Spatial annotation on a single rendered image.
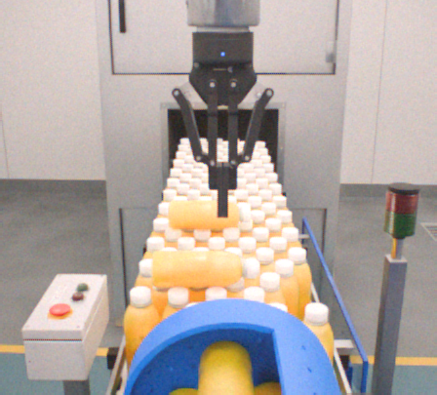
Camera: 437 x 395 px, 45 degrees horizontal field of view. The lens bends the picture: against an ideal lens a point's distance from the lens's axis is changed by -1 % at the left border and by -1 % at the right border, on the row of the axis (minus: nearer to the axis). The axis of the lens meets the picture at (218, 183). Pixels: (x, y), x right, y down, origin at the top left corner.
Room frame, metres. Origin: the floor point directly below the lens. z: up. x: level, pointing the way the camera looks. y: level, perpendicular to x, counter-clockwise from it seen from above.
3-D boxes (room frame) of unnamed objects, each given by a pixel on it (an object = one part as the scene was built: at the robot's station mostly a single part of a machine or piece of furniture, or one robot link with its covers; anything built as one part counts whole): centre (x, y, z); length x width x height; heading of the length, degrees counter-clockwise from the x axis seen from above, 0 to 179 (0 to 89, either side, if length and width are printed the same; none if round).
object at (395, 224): (1.03, -0.38, 1.18); 0.06 x 0.06 x 0.05
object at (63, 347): (0.85, 0.27, 1.05); 0.20 x 0.10 x 0.10; 0
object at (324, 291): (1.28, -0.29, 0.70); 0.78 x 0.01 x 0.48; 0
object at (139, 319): (0.89, 0.15, 0.99); 0.07 x 0.07 x 0.18
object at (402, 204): (1.03, -0.38, 1.23); 0.06 x 0.06 x 0.04
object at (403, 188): (1.03, -0.38, 1.18); 0.06 x 0.06 x 0.16
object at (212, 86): (0.67, 0.01, 1.45); 0.04 x 0.01 x 0.11; 0
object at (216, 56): (0.67, -0.01, 1.52); 0.08 x 0.07 x 0.09; 90
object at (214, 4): (0.67, -0.01, 1.60); 0.09 x 0.09 x 0.06
